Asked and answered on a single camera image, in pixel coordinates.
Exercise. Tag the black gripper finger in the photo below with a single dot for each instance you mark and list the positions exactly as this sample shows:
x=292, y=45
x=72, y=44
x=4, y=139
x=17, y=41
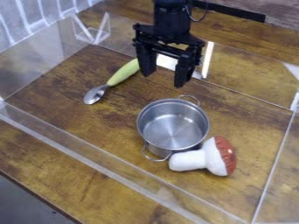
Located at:
x=147, y=59
x=184, y=68

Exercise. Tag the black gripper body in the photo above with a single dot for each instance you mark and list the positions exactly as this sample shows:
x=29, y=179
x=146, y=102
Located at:
x=168, y=34

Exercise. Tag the green handled metal spoon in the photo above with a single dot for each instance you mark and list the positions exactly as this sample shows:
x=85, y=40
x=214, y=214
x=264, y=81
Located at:
x=124, y=72

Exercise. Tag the black bar in background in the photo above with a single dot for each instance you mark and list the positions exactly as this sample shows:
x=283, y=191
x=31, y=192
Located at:
x=204, y=4

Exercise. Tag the small steel pot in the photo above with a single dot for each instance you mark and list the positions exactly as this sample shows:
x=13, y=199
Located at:
x=172, y=125

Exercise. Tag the plush red white mushroom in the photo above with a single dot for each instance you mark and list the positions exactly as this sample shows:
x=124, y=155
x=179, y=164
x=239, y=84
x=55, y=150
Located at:
x=216, y=156

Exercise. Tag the clear acrylic enclosure wall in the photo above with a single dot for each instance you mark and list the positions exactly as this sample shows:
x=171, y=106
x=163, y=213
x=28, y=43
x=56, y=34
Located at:
x=76, y=153

